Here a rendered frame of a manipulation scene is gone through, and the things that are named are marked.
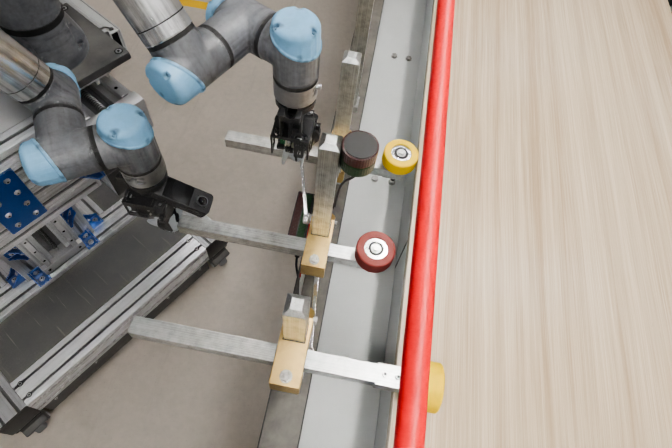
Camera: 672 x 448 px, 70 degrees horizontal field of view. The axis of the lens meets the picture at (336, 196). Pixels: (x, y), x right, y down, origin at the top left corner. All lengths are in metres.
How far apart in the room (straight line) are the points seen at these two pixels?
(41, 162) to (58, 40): 0.33
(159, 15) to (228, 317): 1.34
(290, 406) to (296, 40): 0.72
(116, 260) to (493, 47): 1.37
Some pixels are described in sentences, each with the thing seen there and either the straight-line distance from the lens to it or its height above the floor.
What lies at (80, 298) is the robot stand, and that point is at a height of 0.21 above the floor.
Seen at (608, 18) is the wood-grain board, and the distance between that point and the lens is 1.72.
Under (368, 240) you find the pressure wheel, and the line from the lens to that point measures 0.98.
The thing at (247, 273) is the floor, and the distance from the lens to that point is 1.93.
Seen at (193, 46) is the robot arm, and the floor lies 1.30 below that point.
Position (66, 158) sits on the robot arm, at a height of 1.15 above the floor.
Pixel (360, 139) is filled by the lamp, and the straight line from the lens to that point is 0.77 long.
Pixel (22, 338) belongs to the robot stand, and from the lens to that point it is 1.83.
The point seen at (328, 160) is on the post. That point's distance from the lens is 0.78.
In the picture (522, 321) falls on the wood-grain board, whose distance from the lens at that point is 1.01.
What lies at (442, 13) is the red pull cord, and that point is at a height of 1.64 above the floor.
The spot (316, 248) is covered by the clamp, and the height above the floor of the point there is 0.87.
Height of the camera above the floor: 1.78
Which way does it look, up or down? 58 degrees down
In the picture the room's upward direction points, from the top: 9 degrees clockwise
